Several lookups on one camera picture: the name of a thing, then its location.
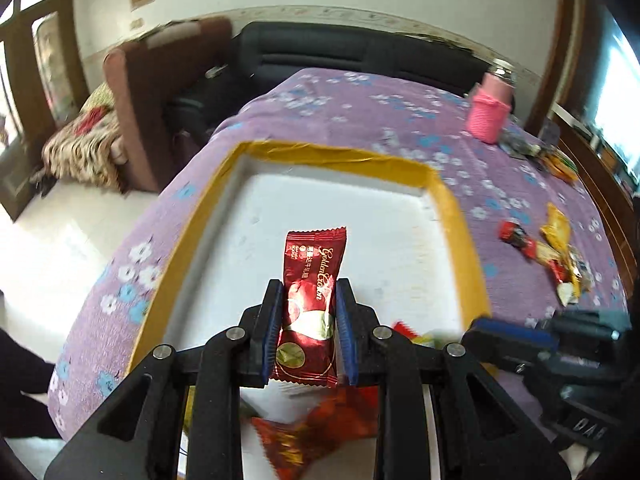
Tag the brown armchair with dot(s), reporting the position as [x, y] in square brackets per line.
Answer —
[150, 90]

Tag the person's dark trouser leg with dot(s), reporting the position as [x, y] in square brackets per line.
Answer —
[22, 385]

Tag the red and black candy packet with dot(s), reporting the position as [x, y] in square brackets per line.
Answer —
[515, 235]

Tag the yellow snack packet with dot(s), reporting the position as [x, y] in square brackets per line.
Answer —
[555, 230]

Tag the dark red long snack packet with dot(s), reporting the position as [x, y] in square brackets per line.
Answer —
[310, 310]

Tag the orange biscuit packets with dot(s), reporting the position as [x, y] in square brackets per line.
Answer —
[562, 167]

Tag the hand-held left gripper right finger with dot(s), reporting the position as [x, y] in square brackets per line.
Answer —
[346, 335]

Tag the patterned blanket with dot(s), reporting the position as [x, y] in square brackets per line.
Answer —
[80, 150]

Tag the yellow-taped white foam box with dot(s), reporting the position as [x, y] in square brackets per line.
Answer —
[360, 210]

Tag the wooden cabinet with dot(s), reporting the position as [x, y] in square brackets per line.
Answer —
[600, 185]

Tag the bright window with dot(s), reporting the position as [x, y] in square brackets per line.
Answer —
[617, 95]

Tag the wooden door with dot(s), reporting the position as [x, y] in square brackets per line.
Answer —
[35, 85]

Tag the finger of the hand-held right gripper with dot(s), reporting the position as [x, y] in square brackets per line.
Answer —
[590, 322]
[510, 342]

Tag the pink bottle with knitted sleeve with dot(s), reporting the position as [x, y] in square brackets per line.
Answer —
[490, 110]

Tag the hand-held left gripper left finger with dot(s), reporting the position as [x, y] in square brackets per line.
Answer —
[270, 335]

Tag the shiny red-orange snack packet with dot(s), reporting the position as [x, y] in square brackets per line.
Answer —
[320, 430]

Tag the white ribbed snack packet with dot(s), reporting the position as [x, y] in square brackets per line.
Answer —
[566, 294]

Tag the black sofa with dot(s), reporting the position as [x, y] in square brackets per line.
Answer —
[350, 45]

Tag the clear plastic bag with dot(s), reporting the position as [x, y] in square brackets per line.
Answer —
[520, 142]

